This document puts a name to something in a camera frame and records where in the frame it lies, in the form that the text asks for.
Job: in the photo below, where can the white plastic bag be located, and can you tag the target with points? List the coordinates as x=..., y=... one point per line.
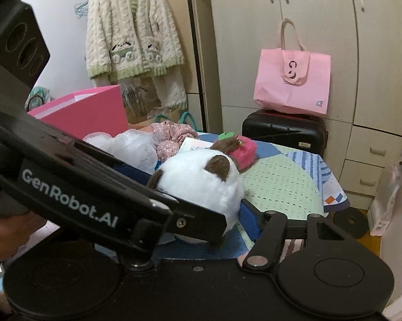
x=388, y=200

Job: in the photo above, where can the pink tote bag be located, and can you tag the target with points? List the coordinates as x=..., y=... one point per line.
x=291, y=80

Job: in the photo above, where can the clear printed plastic bag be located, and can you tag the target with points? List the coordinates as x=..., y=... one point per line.
x=137, y=100

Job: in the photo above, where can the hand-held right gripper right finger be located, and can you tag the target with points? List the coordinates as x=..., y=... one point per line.
x=249, y=214

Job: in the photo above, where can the white mesh bath pouf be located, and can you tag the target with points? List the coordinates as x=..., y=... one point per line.
x=130, y=147

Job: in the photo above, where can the white wet wipes pack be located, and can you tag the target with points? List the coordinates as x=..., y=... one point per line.
x=196, y=143

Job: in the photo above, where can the person's left hand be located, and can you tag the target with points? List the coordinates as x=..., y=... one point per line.
x=7, y=237

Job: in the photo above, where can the beige wardrobe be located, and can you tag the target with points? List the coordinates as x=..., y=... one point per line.
x=321, y=6

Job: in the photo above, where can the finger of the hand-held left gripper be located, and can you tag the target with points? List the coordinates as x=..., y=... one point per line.
x=134, y=171
x=194, y=224

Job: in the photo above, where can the white brown-eared plush toy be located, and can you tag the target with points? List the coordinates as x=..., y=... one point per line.
x=201, y=187

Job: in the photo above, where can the cream knit cardigan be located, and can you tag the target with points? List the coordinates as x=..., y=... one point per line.
x=134, y=33

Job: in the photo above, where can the patchwork tablecloth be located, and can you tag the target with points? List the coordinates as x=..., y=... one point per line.
x=281, y=180

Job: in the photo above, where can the teal patterned bag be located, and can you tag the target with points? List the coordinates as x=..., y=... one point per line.
x=38, y=97

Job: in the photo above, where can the pink furry strawberry plush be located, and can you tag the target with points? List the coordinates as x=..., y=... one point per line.
x=242, y=152

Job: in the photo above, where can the black suitcase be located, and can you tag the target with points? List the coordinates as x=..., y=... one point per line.
x=281, y=130

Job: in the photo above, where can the pink floral scrunchie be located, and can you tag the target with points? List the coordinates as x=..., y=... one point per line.
x=169, y=137

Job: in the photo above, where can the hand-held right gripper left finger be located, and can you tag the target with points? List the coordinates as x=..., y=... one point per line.
x=142, y=244

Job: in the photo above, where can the black round disc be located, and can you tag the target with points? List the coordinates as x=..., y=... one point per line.
x=351, y=223

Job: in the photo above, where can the pink cardboard box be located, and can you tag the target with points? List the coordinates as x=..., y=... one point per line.
x=94, y=110

